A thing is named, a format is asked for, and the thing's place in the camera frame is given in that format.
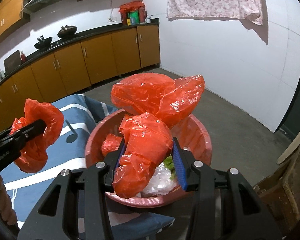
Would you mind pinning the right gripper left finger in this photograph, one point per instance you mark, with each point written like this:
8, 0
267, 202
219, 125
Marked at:
55, 216

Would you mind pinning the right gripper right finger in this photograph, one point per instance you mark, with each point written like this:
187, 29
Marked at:
225, 206

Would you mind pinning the red plastic bag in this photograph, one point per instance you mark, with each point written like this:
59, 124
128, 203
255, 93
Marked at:
148, 142
169, 100
110, 144
33, 155

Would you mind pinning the large bubble wrap sheet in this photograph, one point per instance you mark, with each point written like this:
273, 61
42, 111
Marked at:
160, 183

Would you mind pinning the olive green plastic bag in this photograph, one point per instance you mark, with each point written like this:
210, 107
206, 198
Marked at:
168, 163

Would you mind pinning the red plastic bag front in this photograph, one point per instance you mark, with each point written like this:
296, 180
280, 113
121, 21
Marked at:
110, 144

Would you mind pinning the lower wooden kitchen cabinets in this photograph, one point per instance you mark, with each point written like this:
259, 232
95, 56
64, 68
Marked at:
73, 68

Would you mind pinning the wooden crate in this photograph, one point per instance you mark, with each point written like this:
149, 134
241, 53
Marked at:
280, 192

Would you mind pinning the blue striped tablecloth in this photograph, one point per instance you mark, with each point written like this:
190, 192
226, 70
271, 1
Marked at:
81, 116

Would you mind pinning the dark cutting board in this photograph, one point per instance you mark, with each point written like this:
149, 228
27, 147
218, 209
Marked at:
12, 62

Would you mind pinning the red bottle on counter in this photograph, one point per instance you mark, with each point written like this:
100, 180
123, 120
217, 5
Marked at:
22, 57

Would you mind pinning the black wok left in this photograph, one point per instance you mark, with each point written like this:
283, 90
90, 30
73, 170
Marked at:
43, 43

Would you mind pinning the black wok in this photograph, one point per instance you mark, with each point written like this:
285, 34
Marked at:
43, 43
67, 32

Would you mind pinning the black wok right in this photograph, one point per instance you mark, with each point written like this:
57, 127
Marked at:
67, 32

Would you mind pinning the red bag on counter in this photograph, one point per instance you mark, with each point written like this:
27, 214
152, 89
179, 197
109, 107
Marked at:
133, 13

